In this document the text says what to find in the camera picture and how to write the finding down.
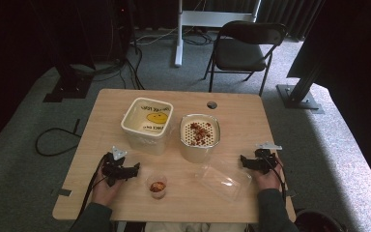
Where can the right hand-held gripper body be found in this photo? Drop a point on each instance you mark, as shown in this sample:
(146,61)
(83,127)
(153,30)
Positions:
(264,161)

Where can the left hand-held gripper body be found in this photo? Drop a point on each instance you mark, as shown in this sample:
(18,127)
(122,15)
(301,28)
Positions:
(113,167)

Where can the person's right hand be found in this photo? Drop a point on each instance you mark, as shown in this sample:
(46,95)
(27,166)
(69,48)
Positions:
(269,179)

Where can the person's left hand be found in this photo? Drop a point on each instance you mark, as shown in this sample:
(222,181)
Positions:
(104,190)

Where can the clear plastic lid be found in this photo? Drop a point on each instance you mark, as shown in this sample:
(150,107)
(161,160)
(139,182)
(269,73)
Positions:
(225,182)

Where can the small clear plastic cup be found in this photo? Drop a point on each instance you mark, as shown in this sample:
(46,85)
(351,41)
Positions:
(157,187)

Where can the grey tape strip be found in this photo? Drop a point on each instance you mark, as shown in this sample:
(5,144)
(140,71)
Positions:
(61,192)
(290,193)

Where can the cream tub with yellow face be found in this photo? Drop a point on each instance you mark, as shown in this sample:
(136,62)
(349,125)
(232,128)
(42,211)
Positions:
(146,125)

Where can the clear container with perforated strainer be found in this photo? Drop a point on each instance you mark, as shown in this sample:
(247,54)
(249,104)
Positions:
(199,138)

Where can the red chopped chili pieces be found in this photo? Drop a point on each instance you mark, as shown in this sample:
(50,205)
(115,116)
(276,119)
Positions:
(200,132)

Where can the light wooden table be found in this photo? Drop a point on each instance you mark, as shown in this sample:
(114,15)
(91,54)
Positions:
(186,206)

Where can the black metal stand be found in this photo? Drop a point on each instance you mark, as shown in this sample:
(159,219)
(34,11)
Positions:
(302,93)
(67,82)

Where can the dark round bin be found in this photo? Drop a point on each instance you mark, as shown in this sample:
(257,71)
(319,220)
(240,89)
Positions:
(319,222)

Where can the black folding chair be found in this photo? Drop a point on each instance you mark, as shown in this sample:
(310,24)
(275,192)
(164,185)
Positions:
(241,53)

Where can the dark curtain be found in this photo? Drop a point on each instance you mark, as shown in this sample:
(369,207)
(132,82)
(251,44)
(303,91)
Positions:
(290,16)

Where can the white desk frame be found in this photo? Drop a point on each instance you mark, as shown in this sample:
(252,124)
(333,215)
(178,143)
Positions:
(186,19)

